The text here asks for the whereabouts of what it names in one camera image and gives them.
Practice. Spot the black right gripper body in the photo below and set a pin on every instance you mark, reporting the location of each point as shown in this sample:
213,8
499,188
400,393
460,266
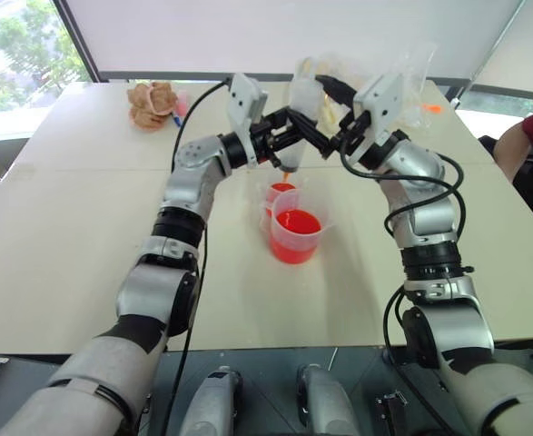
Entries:
354,131

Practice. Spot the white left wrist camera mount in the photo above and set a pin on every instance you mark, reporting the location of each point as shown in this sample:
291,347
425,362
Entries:
243,97

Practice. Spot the clear plastic bag with liquid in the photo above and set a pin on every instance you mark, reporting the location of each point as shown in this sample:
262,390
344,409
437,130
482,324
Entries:
304,97

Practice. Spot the black window frame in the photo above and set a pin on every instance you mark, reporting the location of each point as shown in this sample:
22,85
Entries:
77,41

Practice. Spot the brown lumpy object pile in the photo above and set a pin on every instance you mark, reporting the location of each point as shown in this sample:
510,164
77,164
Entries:
150,106

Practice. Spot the crumpled clear plastic bag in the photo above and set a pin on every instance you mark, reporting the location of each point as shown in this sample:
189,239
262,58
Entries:
334,115

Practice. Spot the person's bare forearm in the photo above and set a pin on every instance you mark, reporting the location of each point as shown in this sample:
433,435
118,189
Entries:
511,145

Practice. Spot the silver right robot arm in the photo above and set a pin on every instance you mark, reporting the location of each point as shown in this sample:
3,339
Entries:
425,218

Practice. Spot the small orange object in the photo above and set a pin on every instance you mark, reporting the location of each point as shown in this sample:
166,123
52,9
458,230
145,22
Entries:
431,109

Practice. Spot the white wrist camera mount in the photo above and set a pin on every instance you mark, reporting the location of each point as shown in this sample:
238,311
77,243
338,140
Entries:
384,100
243,97

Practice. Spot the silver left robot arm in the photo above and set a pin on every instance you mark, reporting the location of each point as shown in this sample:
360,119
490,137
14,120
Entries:
184,195

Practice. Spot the small pink bottle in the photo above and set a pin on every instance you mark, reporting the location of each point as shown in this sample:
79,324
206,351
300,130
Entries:
182,102

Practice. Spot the small clear measuring cup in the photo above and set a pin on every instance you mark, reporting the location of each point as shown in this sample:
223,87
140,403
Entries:
280,187

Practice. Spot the white roller blind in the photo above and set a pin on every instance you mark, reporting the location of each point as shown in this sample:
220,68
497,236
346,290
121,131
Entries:
270,32

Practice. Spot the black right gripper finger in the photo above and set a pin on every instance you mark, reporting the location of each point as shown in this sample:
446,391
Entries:
322,141
338,93

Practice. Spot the large clear measuring cup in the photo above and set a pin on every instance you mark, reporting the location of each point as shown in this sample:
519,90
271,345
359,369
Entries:
295,247

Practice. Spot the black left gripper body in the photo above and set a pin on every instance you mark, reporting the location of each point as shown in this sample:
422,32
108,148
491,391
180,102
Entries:
266,141

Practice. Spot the black metal bracket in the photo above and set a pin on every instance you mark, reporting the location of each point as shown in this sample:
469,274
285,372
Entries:
391,411

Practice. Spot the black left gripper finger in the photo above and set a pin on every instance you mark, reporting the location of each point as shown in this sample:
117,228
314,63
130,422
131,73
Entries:
291,136
279,117

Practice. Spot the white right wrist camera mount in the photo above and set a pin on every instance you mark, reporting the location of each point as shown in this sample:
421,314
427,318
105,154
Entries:
384,100

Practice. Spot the blue pen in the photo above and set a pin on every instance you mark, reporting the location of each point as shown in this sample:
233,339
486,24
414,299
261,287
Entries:
177,120

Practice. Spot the grey rounded robot leg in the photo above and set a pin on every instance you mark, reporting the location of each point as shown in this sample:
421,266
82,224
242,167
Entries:
322,399
214,404

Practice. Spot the flat clear plastic bag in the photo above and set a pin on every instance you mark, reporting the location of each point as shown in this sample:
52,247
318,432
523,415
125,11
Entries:
416,86

